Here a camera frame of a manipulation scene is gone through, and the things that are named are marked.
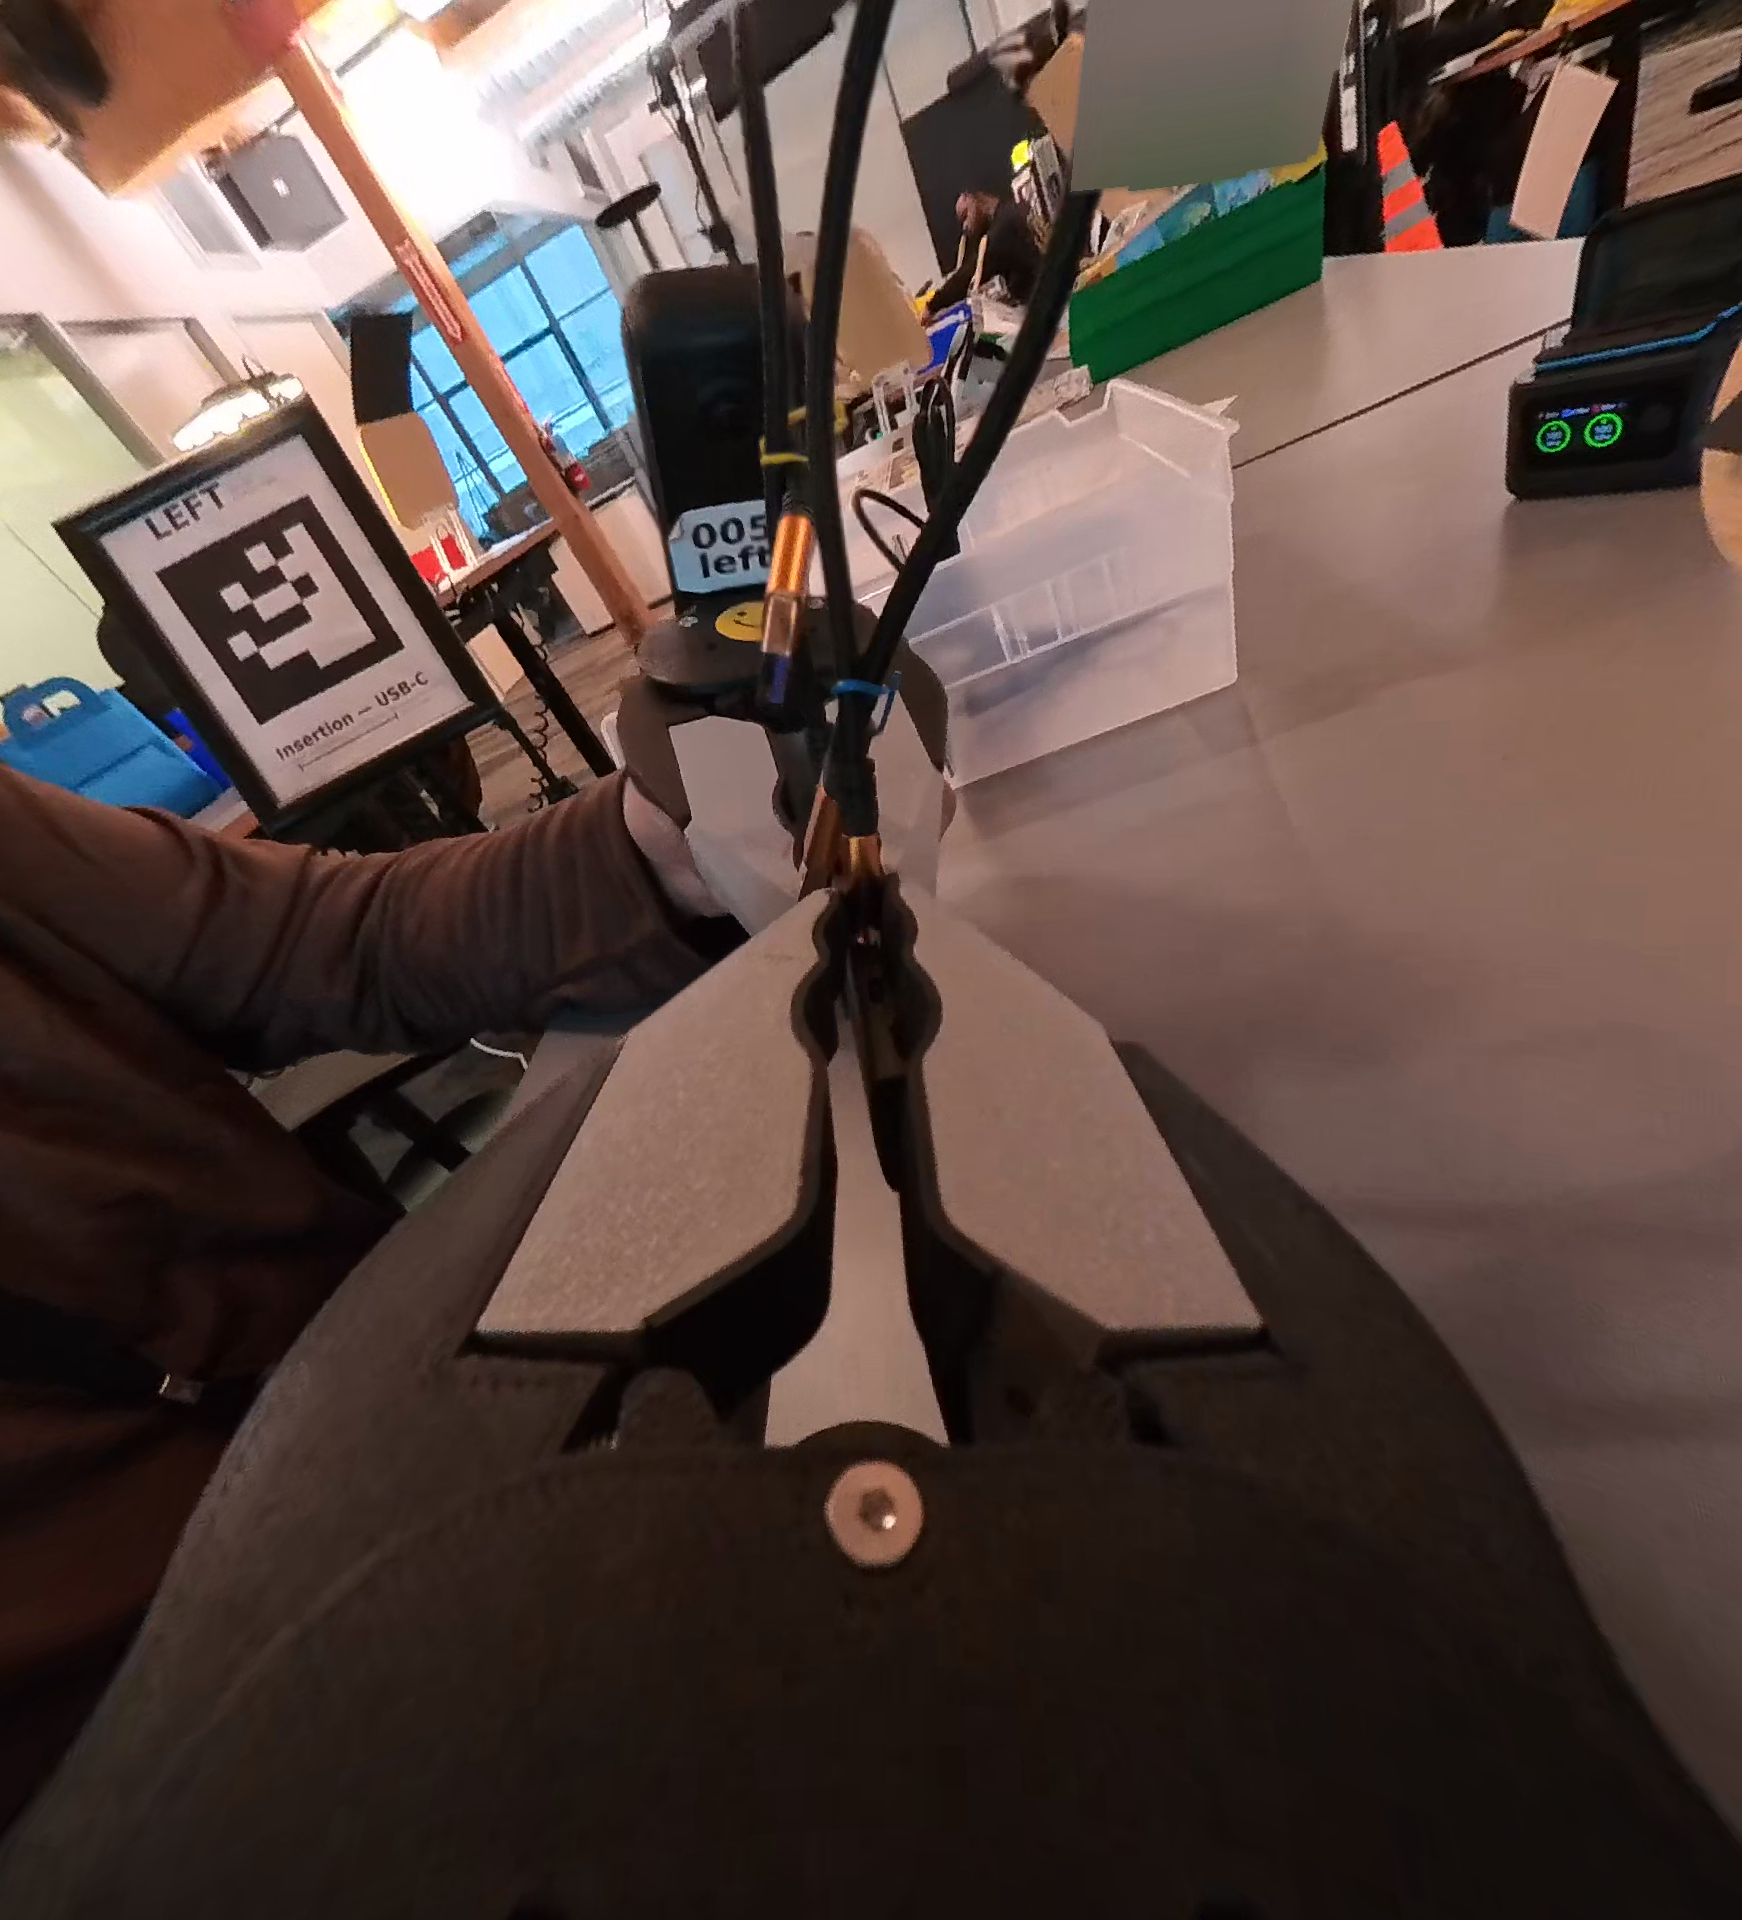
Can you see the orange traffic cone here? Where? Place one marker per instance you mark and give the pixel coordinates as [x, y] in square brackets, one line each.
[1405, 195]

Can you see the wooden post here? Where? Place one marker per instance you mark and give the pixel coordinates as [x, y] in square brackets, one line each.
[481, 346]

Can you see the person's left forearm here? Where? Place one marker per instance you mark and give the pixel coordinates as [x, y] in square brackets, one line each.
[360, 914]

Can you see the black charging case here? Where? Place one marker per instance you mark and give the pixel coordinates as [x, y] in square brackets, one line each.
[1682, 268]

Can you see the black square panel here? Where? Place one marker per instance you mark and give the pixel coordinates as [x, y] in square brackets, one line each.
[381, 367]

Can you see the beige card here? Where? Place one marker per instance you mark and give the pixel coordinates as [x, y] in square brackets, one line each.
[407, 473]

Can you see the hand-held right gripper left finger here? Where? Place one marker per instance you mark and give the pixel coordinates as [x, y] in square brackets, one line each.
[660, 1172]

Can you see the clear plastic bin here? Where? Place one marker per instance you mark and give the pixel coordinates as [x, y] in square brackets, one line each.
[1114, 599]

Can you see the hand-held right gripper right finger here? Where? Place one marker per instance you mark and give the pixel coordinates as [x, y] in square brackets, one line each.
[1081, 1186]

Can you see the pendant lamp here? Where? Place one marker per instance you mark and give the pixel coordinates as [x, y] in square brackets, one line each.
[234, 407]

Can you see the white paper tag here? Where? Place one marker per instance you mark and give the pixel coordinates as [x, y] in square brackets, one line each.
[1562, 150]

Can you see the black ceiling speaker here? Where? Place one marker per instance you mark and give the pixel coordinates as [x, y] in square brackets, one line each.
[279, 188]

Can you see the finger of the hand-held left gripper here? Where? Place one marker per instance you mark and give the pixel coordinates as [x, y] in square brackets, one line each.
[920, 825]
[728, 796]

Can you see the green bin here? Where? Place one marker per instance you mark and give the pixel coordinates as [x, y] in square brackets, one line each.
[1201, 285]

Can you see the black easel stand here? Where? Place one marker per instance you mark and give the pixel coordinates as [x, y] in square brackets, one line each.
[532, 683]

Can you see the framed marker sign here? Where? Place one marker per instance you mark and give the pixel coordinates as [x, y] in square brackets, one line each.
[286, 599]

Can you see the blue tote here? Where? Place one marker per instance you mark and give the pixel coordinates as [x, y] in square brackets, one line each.
[105, 759]

